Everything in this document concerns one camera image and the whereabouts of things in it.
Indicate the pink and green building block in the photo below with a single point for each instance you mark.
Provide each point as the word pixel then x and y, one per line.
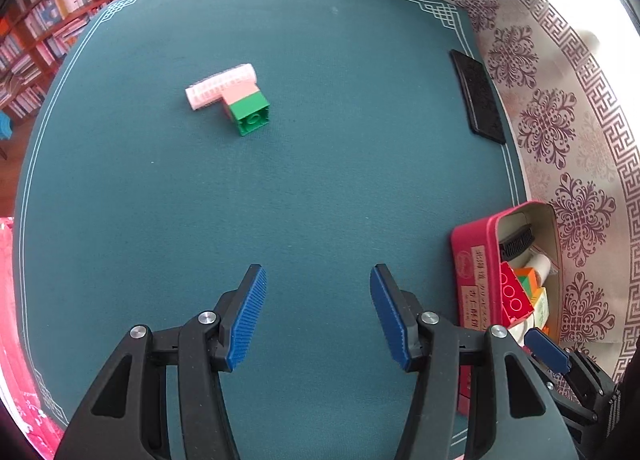
pixel 250 112

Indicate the purple patterned white cloth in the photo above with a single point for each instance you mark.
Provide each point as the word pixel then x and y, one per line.
pixel 575 140

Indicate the black comb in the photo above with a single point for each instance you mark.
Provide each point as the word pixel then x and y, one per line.
pixel 517 244

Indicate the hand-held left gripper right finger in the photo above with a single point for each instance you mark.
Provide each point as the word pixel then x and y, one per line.
pixel 392 320

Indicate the black smartphone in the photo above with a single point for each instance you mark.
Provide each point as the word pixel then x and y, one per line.
pixel 480 97

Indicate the pale yellow box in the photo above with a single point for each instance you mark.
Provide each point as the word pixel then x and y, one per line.
pixel 540 307

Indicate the green felt desktop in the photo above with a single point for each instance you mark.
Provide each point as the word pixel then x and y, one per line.
pixel 310 190

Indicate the pink red patterned cloth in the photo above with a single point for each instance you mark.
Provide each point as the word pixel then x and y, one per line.
pixel 15 315

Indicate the pink hair roller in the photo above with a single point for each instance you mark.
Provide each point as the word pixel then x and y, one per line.
pixel 215 87

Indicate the white roll in plastic bag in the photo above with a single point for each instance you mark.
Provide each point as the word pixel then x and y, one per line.
pixel 542 265

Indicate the red building block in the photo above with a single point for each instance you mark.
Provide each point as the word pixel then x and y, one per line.
pixel 515 297

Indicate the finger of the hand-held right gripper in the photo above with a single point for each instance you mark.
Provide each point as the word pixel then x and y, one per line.
pixel 547 350

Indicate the blue plastic stool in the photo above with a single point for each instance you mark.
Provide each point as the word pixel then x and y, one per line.
pixel 4 126

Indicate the wooden bookshelf with books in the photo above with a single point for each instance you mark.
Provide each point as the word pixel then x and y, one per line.
pixel 55 5

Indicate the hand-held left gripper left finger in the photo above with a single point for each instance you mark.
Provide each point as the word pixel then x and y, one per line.
pixel 245 320

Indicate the green and orange building block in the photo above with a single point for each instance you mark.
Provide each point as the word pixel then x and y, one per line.
pixel 529 277

